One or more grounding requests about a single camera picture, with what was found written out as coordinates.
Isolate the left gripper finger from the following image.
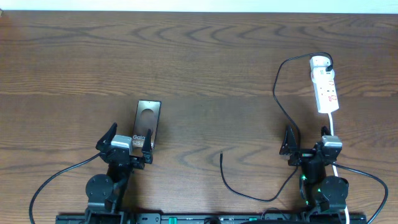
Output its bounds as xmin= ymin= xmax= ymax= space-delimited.
xmin=96 ymin=123 xmax=118 ymax=152
xmin=141 ymin=129 xmax=153 ymax=164

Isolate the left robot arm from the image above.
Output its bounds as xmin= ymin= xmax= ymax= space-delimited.
xmin=83 ymin=123 xmax=153 ymax=224

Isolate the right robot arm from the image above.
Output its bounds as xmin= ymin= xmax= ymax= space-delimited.
xmin=279 ymin=126 xmax=349 ymax=222

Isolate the white charger plug adapter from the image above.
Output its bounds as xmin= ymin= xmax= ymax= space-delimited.
xmin=310 ymin=55 xmax=331 ymax=70

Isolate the white power strip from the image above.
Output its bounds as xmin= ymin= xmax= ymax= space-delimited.
xmin=311 ymin=67 xmax=339 ymax=114

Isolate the white power strip cord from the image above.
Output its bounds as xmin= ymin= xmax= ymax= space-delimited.
xmin=327 ymin=112 xmax=351 ymax=224

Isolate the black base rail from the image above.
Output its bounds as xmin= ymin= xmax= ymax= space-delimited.
xmin=55 ymin=212 xmax=368 ymax=224

